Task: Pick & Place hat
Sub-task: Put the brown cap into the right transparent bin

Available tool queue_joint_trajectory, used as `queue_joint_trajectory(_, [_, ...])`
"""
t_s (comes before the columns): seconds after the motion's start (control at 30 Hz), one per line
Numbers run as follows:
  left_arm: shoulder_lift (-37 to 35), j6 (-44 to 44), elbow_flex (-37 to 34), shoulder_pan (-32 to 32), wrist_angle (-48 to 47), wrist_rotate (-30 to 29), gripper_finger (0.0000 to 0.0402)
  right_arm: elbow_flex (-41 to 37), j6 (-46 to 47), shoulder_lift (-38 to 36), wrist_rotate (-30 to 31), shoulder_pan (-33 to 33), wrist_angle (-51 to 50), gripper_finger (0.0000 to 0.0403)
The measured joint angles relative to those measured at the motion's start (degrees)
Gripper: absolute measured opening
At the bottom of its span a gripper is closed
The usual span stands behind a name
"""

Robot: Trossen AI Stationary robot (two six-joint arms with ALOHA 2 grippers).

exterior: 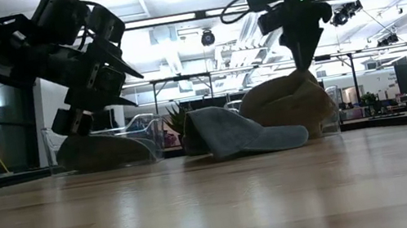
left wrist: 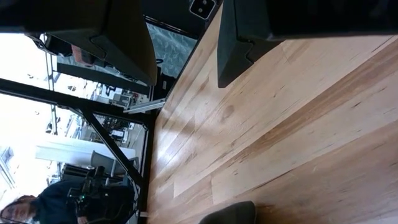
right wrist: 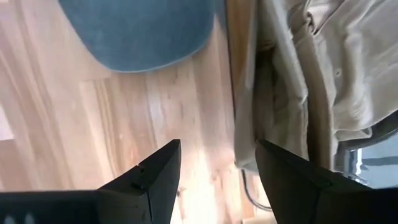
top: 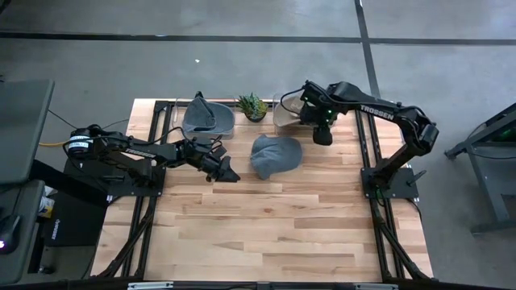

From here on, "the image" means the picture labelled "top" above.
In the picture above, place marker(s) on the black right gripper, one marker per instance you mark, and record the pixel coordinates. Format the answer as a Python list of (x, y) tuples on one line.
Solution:
[(322, 135)]

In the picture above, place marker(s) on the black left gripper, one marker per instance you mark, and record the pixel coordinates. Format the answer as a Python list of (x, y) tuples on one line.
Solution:
[(211, 163)]

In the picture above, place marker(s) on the grey-olive cloth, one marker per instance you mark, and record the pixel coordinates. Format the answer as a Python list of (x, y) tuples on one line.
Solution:
[(284, 117)]

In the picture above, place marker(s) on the grey cap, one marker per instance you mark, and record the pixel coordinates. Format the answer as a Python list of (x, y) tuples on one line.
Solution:
[(274, 155), (213, 118)]

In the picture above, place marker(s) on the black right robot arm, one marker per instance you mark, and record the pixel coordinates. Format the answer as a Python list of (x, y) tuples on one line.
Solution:
[(379, 113)]

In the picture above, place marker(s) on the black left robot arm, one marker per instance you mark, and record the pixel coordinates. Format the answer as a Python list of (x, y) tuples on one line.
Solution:
[(141, 153)]

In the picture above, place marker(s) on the clear plastic bin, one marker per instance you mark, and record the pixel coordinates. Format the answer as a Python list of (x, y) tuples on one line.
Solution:
[(178, 117), (278, 129)]

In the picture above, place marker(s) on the green succulent in black pot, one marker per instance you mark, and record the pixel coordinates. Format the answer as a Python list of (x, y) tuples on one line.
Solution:
[(253, 106)]

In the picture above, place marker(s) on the black Trossen case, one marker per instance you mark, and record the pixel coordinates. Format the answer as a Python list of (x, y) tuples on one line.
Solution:
[(76, 225)]

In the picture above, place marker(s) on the grey metal stand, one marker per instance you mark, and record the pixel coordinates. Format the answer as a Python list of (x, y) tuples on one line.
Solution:
[(489, 181)]

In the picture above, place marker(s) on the yellow white packet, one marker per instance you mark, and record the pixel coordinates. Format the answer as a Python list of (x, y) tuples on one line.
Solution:
[(46, 206)]

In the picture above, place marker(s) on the dark grey desk surface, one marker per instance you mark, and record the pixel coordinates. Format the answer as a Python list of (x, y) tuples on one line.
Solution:
[(24, 129), (20, 201)]

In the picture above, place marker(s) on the black computer mouse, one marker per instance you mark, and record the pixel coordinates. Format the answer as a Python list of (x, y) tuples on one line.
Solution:
[(9, 233)]

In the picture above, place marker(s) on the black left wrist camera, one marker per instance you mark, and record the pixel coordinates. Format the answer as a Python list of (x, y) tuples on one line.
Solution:
[(218, 150)]

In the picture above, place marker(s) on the black aluminium table frame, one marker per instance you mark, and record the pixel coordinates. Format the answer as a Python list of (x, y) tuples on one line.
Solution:
[(364, 137)]

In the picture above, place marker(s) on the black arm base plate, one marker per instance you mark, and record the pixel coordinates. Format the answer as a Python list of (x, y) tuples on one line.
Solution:
[(159, 187), (403, 191)]

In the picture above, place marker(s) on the silver metal bracket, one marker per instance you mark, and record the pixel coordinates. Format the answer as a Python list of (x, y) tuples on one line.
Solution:
[(377, 287), (151, 286)]

